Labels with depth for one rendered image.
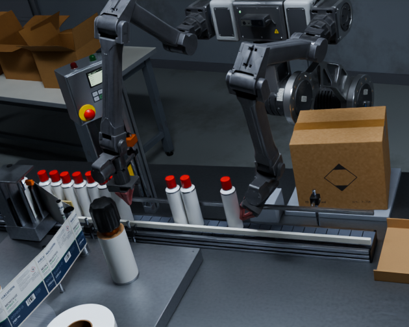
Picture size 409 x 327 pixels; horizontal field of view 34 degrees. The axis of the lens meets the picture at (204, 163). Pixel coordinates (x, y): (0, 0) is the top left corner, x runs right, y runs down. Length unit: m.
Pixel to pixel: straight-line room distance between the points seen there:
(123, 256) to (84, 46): 2.05
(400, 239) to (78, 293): 1.05
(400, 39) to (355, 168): 2.78
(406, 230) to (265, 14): 0.85
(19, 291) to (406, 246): 1.20
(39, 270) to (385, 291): 1.05
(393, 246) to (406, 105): 2.67
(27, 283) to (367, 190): 1.13
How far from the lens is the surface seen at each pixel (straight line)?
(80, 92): 2.26
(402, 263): 2.13
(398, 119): 4.61
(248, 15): 2.32
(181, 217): 2.31
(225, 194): 2.17
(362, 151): 2.20
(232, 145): 4.58
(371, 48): 5.05
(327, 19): 2.17
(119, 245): 2.09
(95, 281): 2.24
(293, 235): 2.16
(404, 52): 4.97
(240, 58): 1.79
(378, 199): 2.30
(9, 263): 2.49
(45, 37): 4.22
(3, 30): 4.56
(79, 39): 3.91
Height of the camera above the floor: 2.22
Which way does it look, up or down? 30 degrees down
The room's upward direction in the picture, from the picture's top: 13 degrees counter-clockwise
